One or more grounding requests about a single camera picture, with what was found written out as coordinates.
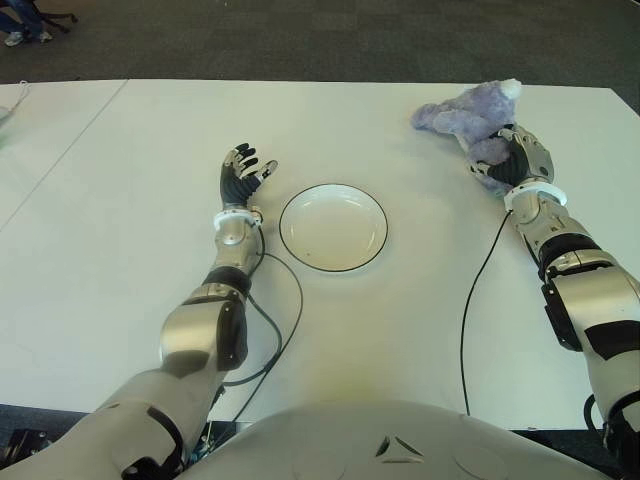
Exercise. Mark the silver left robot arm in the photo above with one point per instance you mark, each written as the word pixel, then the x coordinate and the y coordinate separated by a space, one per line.
pixel 190 330

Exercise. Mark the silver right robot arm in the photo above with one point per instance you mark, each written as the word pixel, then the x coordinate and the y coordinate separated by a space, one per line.
pixel 590 300

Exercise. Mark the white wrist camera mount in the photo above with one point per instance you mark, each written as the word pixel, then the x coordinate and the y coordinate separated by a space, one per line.
pixel 537 191
pixel 235 217

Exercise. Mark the white plate with black rim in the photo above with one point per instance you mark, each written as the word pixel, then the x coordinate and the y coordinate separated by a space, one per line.
pixel 332 230

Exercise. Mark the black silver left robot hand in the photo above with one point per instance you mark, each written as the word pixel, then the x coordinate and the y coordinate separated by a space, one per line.
pixel 235 185

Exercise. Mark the purple plush bunny doll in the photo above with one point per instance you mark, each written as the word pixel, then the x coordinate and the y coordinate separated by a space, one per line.
pixel 470 117

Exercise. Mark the black box under table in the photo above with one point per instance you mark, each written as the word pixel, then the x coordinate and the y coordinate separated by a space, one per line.
pixel 25 440

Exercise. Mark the black office chair base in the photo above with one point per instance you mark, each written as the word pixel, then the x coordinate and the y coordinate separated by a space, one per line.
pixel 57 17

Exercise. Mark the person in blue jeans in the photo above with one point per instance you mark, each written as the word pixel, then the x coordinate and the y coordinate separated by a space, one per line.
pixel 25 20

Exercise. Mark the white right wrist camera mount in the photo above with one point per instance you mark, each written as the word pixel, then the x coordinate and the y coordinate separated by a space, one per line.
pixel 537 191

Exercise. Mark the silver robot torso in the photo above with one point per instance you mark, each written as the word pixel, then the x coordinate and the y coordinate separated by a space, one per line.
pixel 390 440

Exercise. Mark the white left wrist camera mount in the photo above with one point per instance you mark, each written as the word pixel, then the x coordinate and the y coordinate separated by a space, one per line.
pixel 235 217

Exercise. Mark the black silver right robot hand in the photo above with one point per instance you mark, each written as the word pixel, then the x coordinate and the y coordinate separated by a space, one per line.
pixel 515 165

